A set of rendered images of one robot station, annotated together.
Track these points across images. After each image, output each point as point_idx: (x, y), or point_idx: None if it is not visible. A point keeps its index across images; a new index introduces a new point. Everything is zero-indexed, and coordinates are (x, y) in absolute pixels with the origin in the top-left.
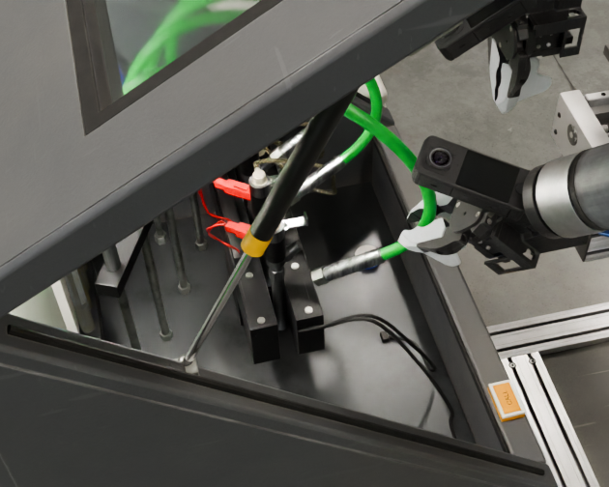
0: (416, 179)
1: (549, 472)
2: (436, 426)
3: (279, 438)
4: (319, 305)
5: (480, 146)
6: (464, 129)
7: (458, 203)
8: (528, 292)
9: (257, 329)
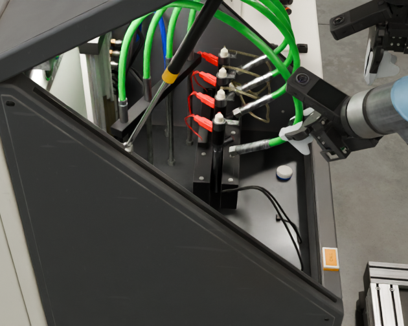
0: (286, 88)
1: (340, 304)
2: None
3: (170, 209)
4: (238, 179)
5: (407, 160)
6: (399, 148)
7: (312, 113)
8: None
9: (197, 182)
